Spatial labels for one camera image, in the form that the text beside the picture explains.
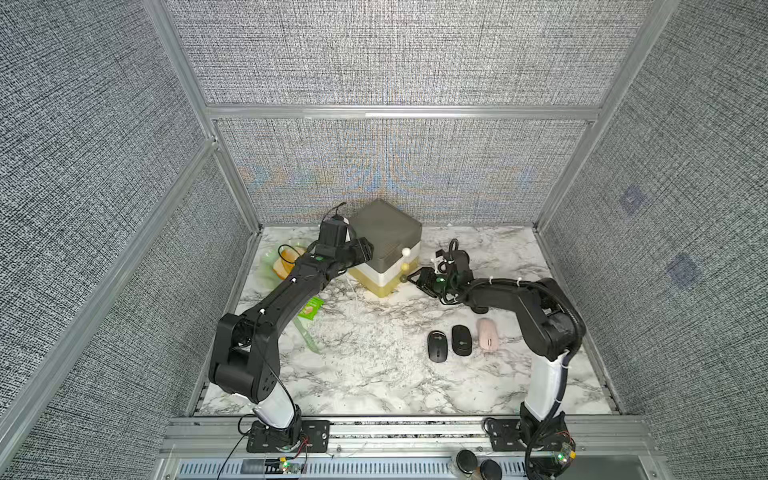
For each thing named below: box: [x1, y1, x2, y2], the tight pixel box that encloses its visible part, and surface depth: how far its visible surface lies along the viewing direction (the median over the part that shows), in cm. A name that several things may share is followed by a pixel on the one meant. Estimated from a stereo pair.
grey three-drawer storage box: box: [348, 198, 422, 298], surface depth 94 cm
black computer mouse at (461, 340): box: [451, 324, 473, 357], surface depth 90 cm
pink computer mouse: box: [476, 318, 499, 352], surface depth 89 cm
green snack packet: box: [298, 296, 325, 321], surface depth 97 cm
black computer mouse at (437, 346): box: [427, 330, 449, 363], surface depth 89 cm
